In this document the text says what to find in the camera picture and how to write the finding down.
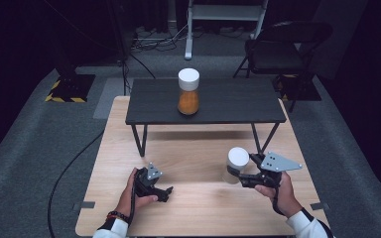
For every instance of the person's right hand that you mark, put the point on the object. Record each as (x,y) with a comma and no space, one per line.
(284,198)

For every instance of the black folding chair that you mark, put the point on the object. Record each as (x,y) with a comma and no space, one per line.
(278,53)

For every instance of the black shelf table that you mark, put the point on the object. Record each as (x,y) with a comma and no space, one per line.
(228,102)

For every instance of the clear jar with orange powder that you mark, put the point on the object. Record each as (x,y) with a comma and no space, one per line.
(188,102)

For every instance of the person's left hand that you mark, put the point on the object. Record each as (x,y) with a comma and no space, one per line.
(129,201)

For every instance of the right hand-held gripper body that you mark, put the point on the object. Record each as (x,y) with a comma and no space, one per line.
(274,163)

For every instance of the grey floor mat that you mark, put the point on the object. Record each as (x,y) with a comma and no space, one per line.
(112,99)

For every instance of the white metal stand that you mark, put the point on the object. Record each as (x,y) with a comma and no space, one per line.
(225,13)

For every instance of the black base with hazard stripes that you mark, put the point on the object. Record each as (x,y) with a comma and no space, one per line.
(71,87)
(294,87)

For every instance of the grey tape strip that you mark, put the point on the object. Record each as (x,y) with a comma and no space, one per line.
(85,205)
(319,206)

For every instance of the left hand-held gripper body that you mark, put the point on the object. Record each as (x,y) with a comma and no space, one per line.
(147,181)

